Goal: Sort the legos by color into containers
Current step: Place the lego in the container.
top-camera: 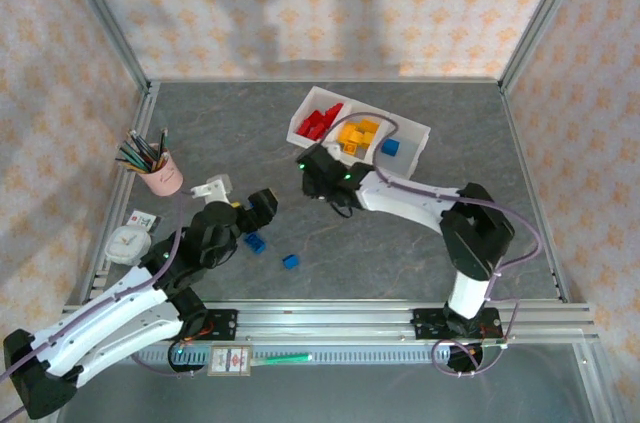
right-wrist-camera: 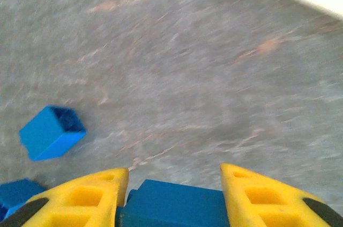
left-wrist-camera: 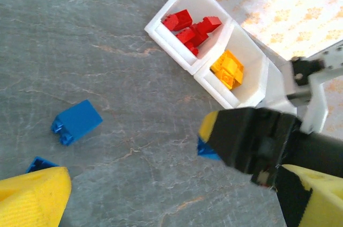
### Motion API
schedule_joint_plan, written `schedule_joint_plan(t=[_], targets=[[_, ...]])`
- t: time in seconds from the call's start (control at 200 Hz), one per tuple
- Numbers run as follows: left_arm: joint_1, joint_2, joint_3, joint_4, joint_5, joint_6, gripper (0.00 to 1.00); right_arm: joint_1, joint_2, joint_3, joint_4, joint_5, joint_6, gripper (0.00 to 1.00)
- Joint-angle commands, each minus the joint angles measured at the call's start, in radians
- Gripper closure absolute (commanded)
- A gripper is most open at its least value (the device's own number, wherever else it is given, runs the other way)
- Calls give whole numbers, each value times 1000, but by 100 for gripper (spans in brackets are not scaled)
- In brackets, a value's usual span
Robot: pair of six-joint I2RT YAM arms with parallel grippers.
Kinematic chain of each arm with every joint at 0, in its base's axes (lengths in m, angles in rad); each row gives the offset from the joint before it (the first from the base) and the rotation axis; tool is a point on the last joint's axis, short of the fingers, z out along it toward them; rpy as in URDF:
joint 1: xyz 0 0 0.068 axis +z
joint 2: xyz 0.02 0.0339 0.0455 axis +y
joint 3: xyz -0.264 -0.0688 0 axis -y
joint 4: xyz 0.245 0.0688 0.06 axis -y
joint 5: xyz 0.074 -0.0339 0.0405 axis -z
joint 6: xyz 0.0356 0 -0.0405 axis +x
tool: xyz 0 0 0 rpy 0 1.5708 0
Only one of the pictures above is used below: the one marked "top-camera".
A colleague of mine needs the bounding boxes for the pink pencil cup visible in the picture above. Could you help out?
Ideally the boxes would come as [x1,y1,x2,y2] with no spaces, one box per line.
[142,142,185,198]

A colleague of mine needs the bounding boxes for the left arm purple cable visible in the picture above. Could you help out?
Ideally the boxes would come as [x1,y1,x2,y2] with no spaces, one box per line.
[0,190,209,422]

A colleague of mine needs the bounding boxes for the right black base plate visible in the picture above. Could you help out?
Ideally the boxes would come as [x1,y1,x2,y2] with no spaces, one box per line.
[412,307,501,342]

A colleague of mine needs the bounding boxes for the framed label card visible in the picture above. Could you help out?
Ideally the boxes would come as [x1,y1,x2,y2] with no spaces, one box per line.
[207,345,252,378]

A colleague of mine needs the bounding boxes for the grey slotted cable duct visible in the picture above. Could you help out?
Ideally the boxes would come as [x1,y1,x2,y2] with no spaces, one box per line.
[132,347,481,367]

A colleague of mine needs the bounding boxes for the small red white card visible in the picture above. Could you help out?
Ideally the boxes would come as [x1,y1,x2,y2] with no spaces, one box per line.
[128,211,164,233]

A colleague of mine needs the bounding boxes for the aluminium side rail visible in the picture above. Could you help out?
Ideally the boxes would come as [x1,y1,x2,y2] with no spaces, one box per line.
[499,85,572,304]
[79,82,162,304]

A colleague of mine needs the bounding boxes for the translucent white plastic bin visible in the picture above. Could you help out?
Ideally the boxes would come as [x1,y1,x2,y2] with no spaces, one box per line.
[367,112,432,179]
[324,98,392,167]

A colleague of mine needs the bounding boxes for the white alarm clock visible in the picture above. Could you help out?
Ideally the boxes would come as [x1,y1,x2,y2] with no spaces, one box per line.
[104,225,153,267]

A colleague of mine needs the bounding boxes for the red bricks in tray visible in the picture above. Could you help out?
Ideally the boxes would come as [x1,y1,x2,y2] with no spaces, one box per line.
[285,86,354,152]

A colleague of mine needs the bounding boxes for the green pen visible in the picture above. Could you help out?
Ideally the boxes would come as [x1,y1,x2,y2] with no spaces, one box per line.
[252,352,314,367]

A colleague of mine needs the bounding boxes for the aluminium back rail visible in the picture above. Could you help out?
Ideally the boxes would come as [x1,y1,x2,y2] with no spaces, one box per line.
[147,76,504,85]

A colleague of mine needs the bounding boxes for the aluminium frame post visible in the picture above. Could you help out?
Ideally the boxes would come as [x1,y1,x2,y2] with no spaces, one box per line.
[498,0,597,92]
[53,0,152,93]

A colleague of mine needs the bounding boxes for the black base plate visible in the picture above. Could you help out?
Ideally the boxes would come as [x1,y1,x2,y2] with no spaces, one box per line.
[198,310,239,344]
[412,307,501,342]

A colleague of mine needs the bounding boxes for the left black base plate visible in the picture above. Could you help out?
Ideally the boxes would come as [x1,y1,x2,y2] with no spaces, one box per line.
[198,310,239,344]

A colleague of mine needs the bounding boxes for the aluminium mounting rail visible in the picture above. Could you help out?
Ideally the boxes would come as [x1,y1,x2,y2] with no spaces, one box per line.
[62,300,596,344]

